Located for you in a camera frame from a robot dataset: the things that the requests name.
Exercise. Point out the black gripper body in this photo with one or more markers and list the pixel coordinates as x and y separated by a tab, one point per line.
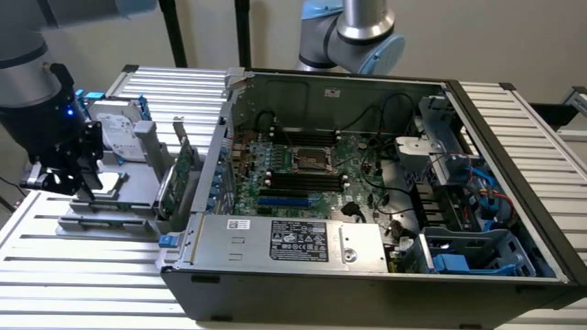
42	127

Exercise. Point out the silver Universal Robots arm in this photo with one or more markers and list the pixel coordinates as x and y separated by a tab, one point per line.
361	20

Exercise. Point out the green RAM stick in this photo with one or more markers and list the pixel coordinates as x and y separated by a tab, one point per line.
114	225
124	206

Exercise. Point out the black RAM slot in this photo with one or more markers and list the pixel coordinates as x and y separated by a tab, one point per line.
304	179
304	183
304	143
304	135
304	174
304	139
304	188
304	132

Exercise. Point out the silver hard disk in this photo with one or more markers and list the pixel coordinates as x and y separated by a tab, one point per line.
118	134

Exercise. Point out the grey parts rack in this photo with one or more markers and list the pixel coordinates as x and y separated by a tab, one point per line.
150	144

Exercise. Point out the green graphics card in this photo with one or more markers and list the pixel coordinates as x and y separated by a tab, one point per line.
180	172

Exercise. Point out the blue case latch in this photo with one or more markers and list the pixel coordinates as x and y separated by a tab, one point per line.
166	240

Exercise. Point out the green motherboard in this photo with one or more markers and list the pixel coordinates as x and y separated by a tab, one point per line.
256	154

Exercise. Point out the black stand pole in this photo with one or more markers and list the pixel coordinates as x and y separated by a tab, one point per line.
242	34
173	34

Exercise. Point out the white barcode sticker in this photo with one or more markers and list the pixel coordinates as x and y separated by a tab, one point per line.
238	224

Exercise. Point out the silver power supply unit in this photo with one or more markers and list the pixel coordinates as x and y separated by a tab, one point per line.
256	247

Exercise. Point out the metal CPU socket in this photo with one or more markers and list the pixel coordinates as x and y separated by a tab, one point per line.
312	159

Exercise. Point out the black open PC case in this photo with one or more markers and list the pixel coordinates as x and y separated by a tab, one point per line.
366	295

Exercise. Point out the grey metal disk bay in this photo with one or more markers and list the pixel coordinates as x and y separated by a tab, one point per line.
434	144

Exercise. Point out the blue drive cage latch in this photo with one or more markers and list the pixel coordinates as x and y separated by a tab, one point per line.
450	264

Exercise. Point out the aluminium profile frame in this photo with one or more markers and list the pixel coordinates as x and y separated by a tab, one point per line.
572	113

